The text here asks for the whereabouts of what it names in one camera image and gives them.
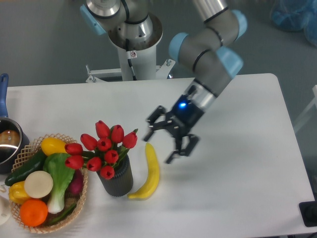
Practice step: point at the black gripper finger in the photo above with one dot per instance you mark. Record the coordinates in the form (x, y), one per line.
(151, 120)
(183, 151)

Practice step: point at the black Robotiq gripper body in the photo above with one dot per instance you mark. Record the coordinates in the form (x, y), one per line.
(181, 118)

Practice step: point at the red tulip bouquet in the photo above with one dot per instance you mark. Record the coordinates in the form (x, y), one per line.
(104, 154)

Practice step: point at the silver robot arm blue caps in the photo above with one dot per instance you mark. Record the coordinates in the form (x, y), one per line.
(207, 54)

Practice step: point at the dark grey ribbed vase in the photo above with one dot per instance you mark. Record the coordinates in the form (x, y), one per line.
(122, 182)

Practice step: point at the yellow banana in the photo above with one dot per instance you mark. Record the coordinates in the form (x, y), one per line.
(152, 181)

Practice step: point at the yellow squash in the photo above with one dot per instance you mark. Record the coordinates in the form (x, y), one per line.
(53, 145)

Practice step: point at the purple red onion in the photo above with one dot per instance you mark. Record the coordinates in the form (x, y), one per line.
(76, 185)

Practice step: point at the green bok choy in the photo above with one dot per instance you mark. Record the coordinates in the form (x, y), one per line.
(62, 177)

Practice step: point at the woven wicker basket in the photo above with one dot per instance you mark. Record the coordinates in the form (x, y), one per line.
(70, 199)

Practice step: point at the black device at right edge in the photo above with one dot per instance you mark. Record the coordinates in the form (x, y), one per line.
(309, 213)

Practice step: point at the green cucumber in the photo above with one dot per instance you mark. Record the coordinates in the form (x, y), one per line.
(35, 163)

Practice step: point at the white round radish slice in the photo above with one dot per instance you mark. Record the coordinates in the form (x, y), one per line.
(38, 184)

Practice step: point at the green chili pepper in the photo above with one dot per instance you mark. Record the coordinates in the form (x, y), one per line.
(63, 215)

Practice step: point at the blue plastic bag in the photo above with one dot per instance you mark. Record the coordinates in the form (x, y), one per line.
(296, 16)

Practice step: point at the orange fruit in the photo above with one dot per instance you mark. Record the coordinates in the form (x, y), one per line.
(33, 212)

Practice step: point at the yellow bell pepper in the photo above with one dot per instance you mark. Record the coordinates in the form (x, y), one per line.
(17, 193)

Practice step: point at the white object at left edge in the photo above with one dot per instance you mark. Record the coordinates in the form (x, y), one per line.
(5, 212)

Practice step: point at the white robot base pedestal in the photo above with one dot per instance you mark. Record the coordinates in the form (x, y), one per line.
(136, 46)

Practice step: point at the blue handled saucepan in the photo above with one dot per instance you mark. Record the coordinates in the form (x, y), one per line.
(12, 137)

